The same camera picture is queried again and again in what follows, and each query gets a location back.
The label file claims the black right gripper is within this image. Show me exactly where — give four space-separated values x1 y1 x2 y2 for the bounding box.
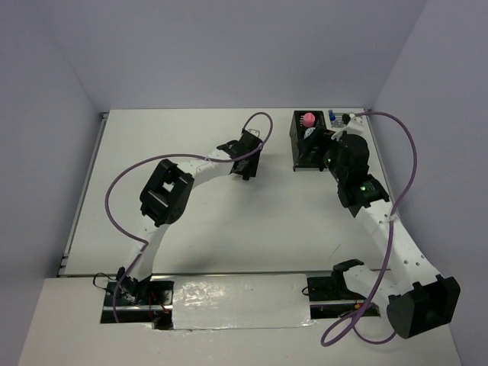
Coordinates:
297 124 346 182

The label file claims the blue round putty jar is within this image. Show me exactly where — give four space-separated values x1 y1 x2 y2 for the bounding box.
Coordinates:
303 127 316 139

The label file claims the pink cap clear tube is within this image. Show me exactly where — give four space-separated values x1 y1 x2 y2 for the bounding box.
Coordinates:
301 112 316 128

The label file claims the clear blue spray bottle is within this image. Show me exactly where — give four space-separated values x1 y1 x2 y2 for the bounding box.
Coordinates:
328 109 343 129

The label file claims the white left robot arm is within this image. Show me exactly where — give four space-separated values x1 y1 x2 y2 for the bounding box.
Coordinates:
115 130 265 304

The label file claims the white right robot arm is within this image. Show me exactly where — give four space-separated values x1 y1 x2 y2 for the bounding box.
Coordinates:
298 127 461 339

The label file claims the black mesh container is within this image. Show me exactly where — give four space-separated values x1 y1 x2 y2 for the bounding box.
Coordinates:
289 111 330 171

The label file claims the silver foil tape panel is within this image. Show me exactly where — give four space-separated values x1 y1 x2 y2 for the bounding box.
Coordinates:
172 274 313 330

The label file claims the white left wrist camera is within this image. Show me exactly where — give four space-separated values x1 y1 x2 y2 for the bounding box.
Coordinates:
246 129 261 138

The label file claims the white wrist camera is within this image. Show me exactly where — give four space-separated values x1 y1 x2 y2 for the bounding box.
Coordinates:
246 129 261 138
331 113 364 141

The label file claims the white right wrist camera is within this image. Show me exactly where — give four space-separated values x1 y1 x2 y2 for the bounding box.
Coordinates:
331 113 364 141

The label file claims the aluminium table edge rail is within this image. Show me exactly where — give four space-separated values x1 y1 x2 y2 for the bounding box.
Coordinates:
56 111 110 277

